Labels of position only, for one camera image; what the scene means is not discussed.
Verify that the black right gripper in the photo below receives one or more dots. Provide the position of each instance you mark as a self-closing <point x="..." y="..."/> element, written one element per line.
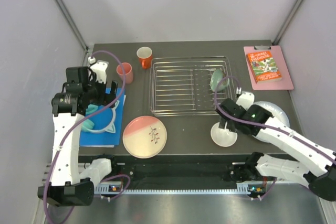
<point x="229" y="126"/>

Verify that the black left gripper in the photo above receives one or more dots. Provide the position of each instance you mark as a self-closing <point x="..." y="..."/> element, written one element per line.
<point x="105" y="97"/>

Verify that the white and orange bowl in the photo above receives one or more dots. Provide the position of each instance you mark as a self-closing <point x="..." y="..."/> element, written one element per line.
<point x="223" y="137"/>

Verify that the pale green ceramic bowl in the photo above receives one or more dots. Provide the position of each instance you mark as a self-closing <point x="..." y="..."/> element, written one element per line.
<point x="216" y="77"/>

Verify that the white speckled plate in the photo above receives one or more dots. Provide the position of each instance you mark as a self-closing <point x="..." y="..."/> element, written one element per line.
<point x="276" y="111"/>

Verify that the pink and cream plate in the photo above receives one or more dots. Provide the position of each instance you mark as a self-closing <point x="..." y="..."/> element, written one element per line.
<point x="144" y="137"/>

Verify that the metal wire dish rack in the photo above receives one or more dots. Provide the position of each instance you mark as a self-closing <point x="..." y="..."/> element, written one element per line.
<point x="181" y="86"/>

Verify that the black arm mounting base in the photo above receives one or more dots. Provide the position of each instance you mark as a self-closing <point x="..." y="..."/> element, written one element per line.
<point x="183" y="172"/>

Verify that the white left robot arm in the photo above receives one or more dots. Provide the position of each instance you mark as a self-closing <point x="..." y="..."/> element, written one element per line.
<point x="67" y="186"/>

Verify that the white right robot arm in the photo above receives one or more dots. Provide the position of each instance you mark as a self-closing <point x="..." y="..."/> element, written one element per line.
<point x="313" y="166"/>

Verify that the pink plastic cup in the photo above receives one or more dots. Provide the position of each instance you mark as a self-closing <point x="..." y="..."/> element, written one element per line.
<point x="125" y="72"/>

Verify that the blue clip file folder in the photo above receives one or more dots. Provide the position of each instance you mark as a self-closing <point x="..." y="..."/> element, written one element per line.
<point x="105" y="139"/>

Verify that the orange ceramic mug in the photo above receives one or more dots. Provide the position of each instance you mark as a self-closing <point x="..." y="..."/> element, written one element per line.
<point x="145" y="56"/>

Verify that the teal cat-ear headphones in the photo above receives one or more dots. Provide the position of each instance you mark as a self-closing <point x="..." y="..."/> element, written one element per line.
<point x="102" y="122"/>

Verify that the orange paperback book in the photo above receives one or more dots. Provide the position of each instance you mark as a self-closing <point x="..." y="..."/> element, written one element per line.
<point x="263" y="66"/>

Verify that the pink clipboard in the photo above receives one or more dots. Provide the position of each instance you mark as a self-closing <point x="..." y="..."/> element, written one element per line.
<point x="285" y="83"/>

